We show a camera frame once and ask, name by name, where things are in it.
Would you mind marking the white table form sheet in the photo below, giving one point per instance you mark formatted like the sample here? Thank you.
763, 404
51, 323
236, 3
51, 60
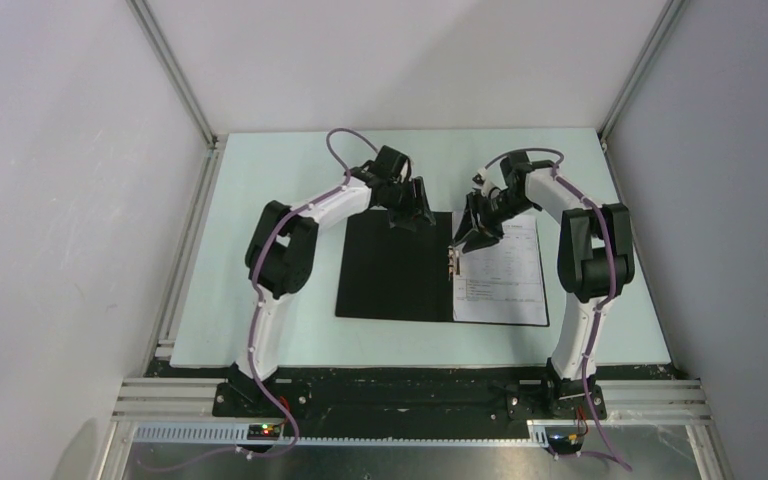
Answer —
503, 284

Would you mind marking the aluminium frame rail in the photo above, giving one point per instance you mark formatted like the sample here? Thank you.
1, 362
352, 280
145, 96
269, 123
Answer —
654, 429

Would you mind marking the red and black folder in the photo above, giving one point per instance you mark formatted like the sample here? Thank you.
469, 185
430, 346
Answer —
392, 274

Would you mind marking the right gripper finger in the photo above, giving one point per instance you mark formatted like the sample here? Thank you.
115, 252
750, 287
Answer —
477, 239
467, 225

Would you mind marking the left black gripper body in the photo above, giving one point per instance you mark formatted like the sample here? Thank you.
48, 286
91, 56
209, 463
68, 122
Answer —
400, 202

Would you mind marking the right controller board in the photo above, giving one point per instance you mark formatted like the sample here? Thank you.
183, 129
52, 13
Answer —
559, 445

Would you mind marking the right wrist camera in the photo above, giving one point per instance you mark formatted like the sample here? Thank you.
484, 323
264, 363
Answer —
483, 185

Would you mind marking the metal folder clip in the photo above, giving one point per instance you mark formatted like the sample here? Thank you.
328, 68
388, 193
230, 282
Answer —
454, 265

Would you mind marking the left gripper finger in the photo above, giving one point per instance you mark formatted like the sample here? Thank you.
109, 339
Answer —
422, 210
406, 224

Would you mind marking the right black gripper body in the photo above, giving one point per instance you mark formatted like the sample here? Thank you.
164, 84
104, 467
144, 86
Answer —
493, 212

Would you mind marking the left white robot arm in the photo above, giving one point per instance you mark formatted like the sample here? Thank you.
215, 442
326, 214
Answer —
281, 253

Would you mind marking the controller board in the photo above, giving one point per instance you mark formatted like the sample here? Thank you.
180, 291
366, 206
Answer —
264, 432
559, 445

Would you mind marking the aluminium corner post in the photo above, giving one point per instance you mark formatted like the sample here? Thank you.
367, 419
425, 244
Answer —
659, 35
158, 42

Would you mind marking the right aluminium corner post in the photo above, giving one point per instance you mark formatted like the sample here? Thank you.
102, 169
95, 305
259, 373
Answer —
659, 35

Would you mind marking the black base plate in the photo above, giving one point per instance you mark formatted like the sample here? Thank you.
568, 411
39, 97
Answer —
397, 403

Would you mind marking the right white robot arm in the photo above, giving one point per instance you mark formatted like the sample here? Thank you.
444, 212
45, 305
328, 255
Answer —
595, 258

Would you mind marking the left controller board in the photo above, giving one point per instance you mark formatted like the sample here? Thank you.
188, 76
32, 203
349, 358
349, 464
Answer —
264, 432

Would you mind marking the left aluminium corner post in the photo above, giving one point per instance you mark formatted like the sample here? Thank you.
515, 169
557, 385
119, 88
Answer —
158, 42

